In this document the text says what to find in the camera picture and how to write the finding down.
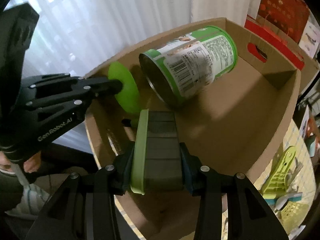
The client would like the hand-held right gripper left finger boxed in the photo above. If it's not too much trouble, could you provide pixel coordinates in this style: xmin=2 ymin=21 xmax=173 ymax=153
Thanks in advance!
xmin=25 ymin=142 xmax=135 ymax=240

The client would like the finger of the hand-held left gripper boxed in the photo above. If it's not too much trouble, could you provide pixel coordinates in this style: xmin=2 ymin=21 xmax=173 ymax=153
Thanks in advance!
xmin=21 ymin=73 xmax=123 ymax=102
xmin=15 ymin=91 xmax=120 ymax=145

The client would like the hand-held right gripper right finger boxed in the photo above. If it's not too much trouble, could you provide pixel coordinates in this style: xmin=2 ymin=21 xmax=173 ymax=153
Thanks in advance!
xmin=179 ymin=142 xmax=289 ymax=240

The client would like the round green plastic lid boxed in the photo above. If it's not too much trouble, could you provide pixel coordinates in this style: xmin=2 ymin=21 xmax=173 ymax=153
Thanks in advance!
xmin=107 ymin=62 xmax=142 ymax=128

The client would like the dark container with green lid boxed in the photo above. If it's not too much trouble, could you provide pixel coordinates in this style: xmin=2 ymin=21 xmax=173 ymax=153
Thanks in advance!
xmin=130 ymin=109 xmax=185 ymax=195

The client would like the person's left hand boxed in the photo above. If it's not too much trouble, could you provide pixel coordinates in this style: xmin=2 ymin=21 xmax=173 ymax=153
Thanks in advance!
xmin=0 ymin=152 xmax=42 ymax=174

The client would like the sheer white curtain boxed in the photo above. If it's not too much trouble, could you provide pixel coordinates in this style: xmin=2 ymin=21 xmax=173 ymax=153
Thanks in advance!
xmin=4 ymin=0 xmax=193 ymax=153

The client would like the white striped cloth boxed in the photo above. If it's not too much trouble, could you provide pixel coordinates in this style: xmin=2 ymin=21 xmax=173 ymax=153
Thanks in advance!
xmin=5 ymin=187 xmax=52 ymax=218

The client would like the yellow-green plastic clip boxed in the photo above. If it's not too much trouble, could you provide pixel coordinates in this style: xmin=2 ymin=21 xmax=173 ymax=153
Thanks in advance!
xmin=260 ymin=146 xmax=298 ymax=200

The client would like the green labelled can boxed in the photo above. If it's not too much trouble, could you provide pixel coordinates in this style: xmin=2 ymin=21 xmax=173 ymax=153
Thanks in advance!
xmin=139 ymin=25 xmax=238 ymax=109

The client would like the teal white plastic clip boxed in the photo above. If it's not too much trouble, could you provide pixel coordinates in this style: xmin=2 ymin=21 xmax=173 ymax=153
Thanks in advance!
xmin=266 ymin=192 xmax=303 ymax=212

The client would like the yellow plaid blanket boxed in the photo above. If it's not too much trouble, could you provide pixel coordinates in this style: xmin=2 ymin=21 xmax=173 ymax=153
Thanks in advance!
xmin=225 ymin=120 xmax=317 ymax=233

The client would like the red gold-print box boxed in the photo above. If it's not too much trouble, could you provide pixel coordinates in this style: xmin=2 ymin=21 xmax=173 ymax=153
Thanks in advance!
xmin=257 ymin=0 xmax=310 ymax=43

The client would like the red gift box with handle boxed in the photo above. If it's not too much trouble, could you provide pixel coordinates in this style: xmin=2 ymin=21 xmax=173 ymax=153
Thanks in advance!
xmin=244 ymin=14 xmax=305 ymax=72

